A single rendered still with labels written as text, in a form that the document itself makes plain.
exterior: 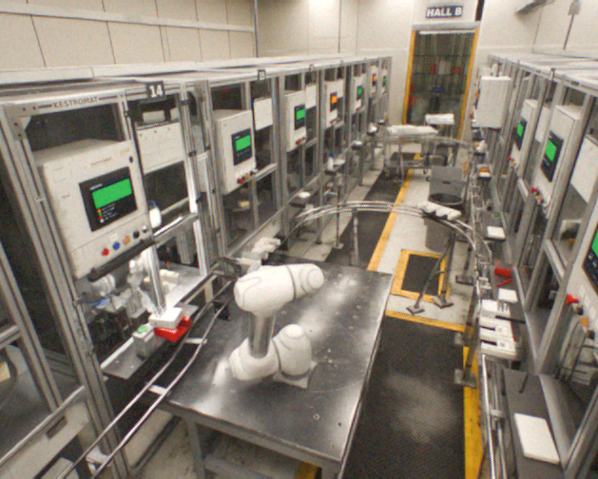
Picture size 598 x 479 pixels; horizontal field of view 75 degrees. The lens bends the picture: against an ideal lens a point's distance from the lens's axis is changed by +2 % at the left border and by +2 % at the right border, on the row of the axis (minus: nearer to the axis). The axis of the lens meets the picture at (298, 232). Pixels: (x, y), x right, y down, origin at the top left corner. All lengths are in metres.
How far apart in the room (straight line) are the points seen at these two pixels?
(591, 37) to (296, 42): 6.07
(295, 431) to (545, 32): 9.10
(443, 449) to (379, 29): 8.68
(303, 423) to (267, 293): 0.76
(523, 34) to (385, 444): 8.57
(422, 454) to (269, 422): 1.12
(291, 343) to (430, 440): 1.24
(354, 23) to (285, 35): 1.71
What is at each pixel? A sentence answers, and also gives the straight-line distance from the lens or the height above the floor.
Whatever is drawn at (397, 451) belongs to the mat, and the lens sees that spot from 2.68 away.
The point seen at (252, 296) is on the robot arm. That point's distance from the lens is 1.33.
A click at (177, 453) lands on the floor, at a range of 2.75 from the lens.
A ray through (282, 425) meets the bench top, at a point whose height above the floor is 0.68.
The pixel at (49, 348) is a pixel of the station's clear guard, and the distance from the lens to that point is 1.79.
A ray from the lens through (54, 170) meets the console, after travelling 1.60.
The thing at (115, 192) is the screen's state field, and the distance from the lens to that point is 1.76.
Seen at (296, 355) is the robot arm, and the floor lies 0.86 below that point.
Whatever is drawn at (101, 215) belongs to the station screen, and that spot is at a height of 1.59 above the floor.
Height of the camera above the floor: 2.17
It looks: 26 degrees down
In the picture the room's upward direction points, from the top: 1 degrees counter-clockwise
